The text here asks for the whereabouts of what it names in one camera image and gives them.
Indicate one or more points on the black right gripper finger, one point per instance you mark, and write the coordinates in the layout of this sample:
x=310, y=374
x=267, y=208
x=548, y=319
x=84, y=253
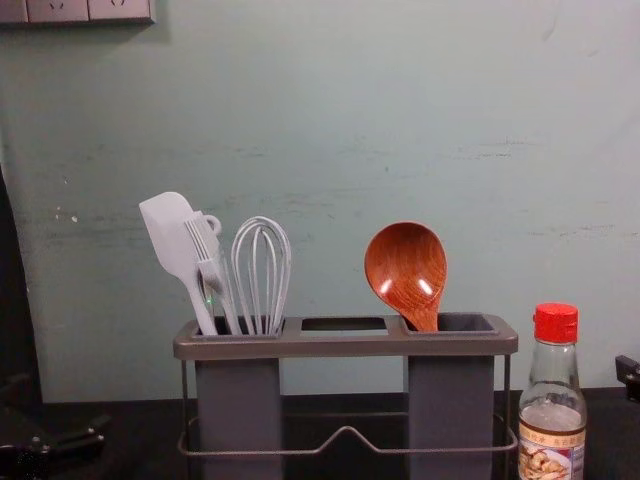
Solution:
x=629, y=372

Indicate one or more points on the white wall socket panel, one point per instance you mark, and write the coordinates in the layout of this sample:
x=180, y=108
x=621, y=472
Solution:
x=75, y=11

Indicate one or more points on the grey metal utensil rack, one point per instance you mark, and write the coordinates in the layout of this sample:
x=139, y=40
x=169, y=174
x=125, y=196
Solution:
x=345, y=345

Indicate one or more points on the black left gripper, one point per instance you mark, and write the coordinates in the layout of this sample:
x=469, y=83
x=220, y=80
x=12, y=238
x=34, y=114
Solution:
x=20, y=462

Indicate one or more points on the black table cloth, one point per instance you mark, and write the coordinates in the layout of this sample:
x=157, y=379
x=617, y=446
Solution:
x=135, y=440

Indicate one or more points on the grey silicone spatula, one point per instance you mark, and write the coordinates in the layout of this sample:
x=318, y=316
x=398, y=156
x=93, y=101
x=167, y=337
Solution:
x=167, y=225

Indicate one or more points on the brown wooden spoon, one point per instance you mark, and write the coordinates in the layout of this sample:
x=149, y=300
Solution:
x=405, y=265

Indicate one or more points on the clear glass bottle red cap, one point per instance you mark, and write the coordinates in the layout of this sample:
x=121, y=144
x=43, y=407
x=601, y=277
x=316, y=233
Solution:
x=552, y=390

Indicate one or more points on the grey silicone whisk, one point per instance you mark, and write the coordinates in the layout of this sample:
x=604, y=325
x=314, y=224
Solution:
x=285, y=260

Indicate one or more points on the grey plastic utensil cup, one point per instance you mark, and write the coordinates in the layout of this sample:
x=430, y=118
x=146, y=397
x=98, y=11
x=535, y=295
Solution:
x=450, y=410
x=239, y=410

